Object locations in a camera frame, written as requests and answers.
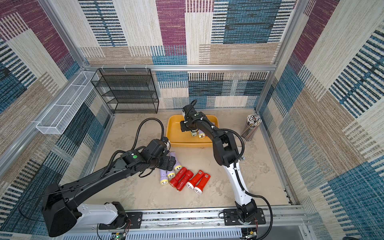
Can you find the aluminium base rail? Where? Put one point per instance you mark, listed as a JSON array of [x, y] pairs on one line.
[[282, 223]]

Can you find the cup of pencils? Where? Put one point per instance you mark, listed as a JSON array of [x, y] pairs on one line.
[[252, 124]]

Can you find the purple flashlight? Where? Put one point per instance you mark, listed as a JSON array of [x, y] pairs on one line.
[[163, 177], [201, 134], [177, 166], [171, 174]]

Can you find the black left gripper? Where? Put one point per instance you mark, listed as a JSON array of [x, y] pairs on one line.
[[166, 166]]

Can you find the red flashlight white head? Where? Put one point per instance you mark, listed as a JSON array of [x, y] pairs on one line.
[[191, 184]]

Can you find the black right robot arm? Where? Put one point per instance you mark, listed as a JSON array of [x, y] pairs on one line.
[[228, 149]]

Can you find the red flashlight rightmost lower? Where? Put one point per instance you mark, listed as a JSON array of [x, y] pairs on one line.
[[202, 183]]

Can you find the black wire shelf rack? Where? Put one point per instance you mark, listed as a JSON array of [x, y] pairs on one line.
[[129, 90]]

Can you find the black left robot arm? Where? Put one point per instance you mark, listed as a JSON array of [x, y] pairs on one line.
[[60, 203]]

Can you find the red flashlight lower left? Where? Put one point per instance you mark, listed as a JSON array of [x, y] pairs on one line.
[[175, 181]]

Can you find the yellow plastic storage tray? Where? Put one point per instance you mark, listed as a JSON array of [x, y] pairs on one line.
[[181, 139]]

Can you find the white mesh wall basket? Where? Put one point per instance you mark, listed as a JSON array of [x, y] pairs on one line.
[[60, 115]]

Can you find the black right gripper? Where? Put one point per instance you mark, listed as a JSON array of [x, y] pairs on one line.
[[186, 126]]

